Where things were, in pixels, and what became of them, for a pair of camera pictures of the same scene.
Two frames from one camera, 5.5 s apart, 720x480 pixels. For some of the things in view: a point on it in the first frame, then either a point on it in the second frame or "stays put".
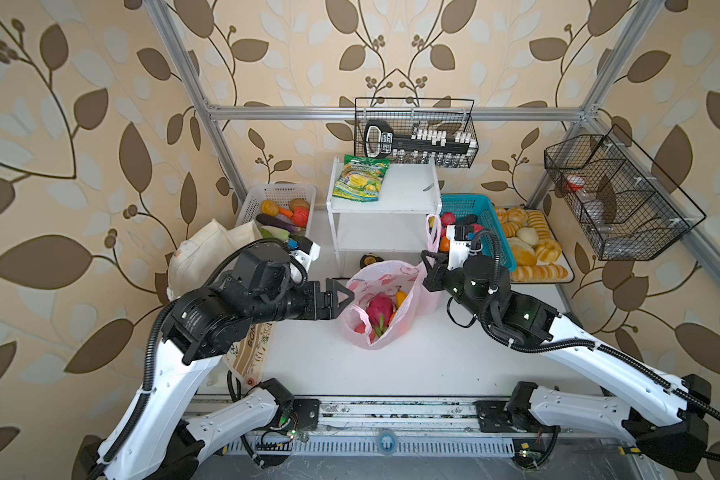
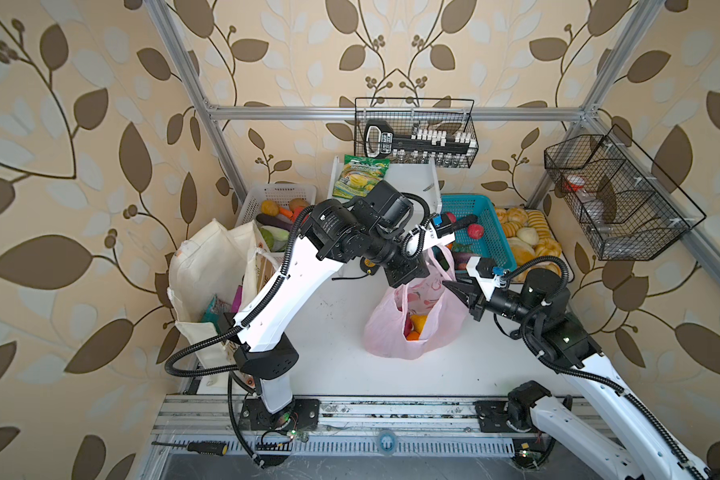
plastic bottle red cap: x=592 y=209 stays put
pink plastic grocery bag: x=385 y=299 -> x=447 y=314
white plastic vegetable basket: x=282 y=194 stays put
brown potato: x=269 y=207 stays put
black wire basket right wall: x=629 y=208 stays put
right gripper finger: x=440 y=263 -> x=476 y=310
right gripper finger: x=435 y=278 -> x=466 y=291
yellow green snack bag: x=359 y=178 stays put
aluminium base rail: x=404 y=428 stays put
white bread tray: x=535 y=250 stays put
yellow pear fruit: x=399 y=297 -> x=418 y=322
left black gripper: x=330 y=303 -> x=411 y=264
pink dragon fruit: x=380 y=311 -> x=408 y=326
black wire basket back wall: x=417 y=130 stays put
